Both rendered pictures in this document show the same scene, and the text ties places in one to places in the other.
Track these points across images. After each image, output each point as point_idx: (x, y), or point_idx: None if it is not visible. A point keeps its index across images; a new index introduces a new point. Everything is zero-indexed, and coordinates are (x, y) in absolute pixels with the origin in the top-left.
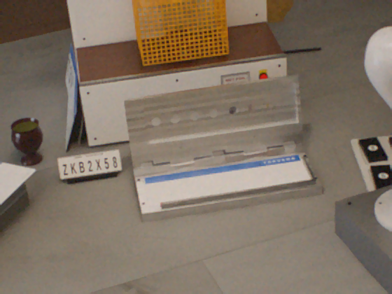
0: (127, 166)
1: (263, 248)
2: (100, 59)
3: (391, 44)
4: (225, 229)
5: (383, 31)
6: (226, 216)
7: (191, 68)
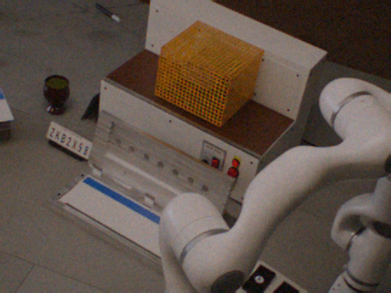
0: None
1: (80, 289)
2: (143, 69)
3: (176, 211)
4: (81, 255)
5: (185, 196)
6: (96, 247)
7: (183, 119)
